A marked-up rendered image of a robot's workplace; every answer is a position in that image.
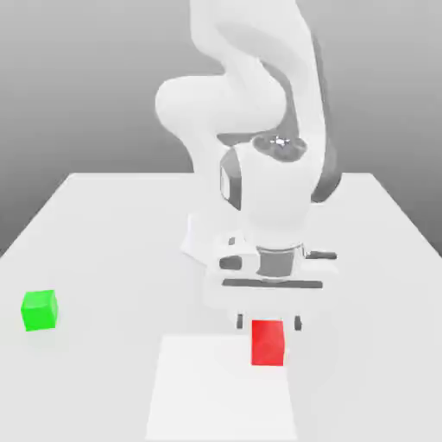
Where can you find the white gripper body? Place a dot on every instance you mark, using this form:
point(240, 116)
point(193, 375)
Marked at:
point(272, 293)

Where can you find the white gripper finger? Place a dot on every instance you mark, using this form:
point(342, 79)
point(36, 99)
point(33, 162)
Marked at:
point(297, 322)
point(239, 322)

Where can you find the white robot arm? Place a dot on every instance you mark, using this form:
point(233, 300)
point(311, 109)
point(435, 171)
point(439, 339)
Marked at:
point(276, 193)

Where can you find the small red cube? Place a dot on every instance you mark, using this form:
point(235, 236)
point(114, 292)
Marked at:
point(267, 343)

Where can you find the small green cube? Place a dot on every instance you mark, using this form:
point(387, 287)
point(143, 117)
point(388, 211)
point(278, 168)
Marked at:
point(39, 310)

